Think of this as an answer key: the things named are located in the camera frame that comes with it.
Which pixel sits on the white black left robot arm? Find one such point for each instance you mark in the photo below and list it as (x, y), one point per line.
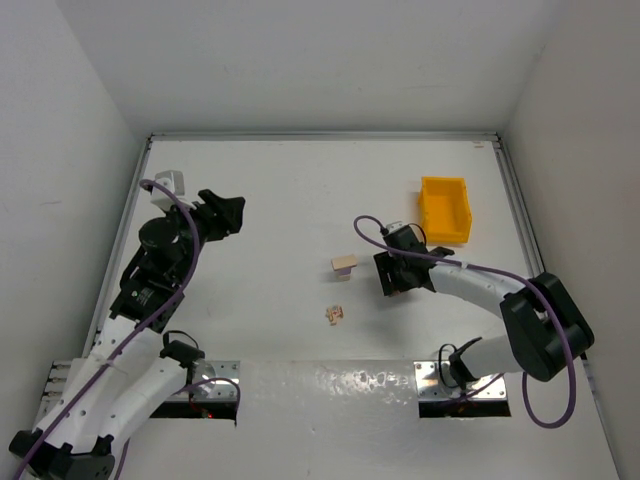
(131, 370)

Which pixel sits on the helicopter shaped wooden piece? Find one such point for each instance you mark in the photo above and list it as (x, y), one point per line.
(334, 314)

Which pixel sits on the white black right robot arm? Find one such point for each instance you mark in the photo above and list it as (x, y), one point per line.
(535, 318)

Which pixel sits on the metal base plate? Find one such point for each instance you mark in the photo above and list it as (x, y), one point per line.
(214, 381)
(430, 388)

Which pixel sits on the yellow plastic bin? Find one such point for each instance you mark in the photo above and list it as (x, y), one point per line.
(445, 213)

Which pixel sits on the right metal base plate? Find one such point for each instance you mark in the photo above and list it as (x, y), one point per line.
(430, 388)

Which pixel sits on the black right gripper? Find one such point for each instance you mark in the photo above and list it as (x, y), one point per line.
(388, 275)

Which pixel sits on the plain beige rectangular block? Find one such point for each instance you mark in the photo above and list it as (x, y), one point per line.
(344, 262)

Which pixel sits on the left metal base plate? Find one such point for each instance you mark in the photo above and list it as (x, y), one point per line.
(214, 381)

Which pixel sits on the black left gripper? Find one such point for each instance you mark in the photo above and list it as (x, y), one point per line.
(211, 215)

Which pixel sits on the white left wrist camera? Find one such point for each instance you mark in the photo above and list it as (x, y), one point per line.
(172, 181)

